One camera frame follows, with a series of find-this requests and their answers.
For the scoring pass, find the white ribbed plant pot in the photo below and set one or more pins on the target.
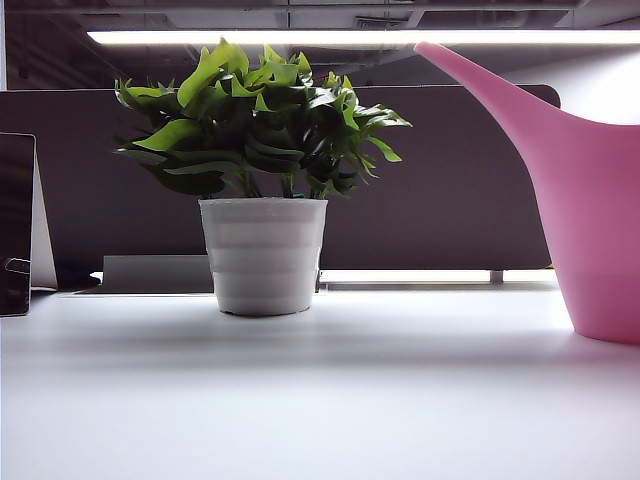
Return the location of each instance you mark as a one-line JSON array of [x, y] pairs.
[[264, 255]]

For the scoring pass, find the long ceiling light strip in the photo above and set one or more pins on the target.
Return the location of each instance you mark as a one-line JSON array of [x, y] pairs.
[[300, 37]]

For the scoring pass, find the green leafy plant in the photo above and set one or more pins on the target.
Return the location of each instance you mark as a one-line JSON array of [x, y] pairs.
[[250, 125]]

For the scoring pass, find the black monitor with white frame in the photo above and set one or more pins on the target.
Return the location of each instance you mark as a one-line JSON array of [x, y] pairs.
[[15, 220]]

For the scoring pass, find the dark grey desk partition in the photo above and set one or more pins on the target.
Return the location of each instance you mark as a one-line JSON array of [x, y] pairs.
[[440, 200]]

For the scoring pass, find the metal partition bracket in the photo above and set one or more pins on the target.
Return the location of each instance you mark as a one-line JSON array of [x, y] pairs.
[[496, 276]]

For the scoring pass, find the pink plastic watering can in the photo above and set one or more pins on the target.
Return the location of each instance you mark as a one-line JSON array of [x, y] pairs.
[[590, 200]]

